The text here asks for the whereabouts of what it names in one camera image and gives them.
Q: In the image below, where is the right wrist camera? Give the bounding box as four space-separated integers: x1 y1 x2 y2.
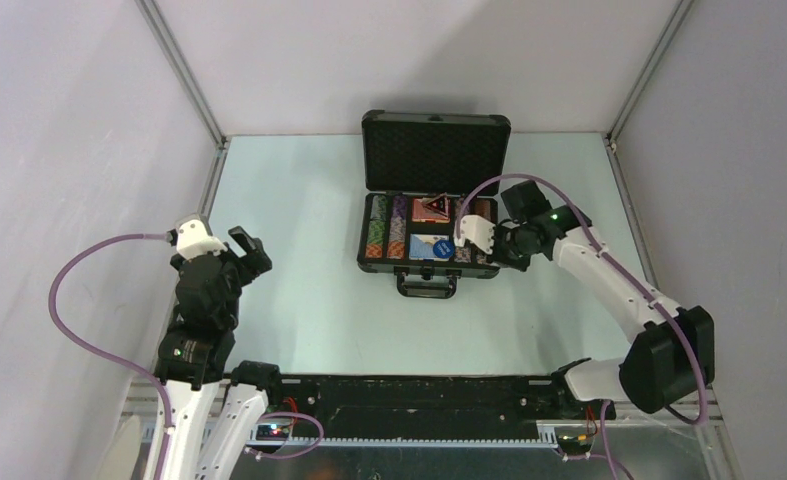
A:
453 214 496 255

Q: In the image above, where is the triangular dealer button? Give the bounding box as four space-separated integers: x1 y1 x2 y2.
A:
422 193 450 218

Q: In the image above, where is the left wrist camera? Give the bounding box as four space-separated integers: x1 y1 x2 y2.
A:
167 214 227 260

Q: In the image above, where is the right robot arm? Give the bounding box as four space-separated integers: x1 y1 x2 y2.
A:
493 178 715 425

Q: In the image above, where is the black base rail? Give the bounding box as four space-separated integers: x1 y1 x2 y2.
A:
268 375 616 442

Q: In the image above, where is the purple chip stack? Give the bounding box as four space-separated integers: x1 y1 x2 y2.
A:
390 195 409 228

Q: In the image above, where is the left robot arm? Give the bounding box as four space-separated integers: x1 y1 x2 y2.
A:
146 215 285 479

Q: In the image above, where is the blue playing card box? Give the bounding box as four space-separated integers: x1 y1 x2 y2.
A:
408 234 449 261

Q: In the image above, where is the blue round button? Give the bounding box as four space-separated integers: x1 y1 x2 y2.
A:
432 239 455 260

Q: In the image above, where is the green blue chip stack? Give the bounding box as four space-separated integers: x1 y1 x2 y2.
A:
369 195 388 223

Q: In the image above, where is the black poker set case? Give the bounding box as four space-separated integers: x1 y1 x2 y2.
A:
356 109 512 299

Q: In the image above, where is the red playing card box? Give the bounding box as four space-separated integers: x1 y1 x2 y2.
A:
411 196 450 223

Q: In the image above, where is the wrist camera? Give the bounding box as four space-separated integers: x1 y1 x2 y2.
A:
167 214 227 260
453 214 496 255

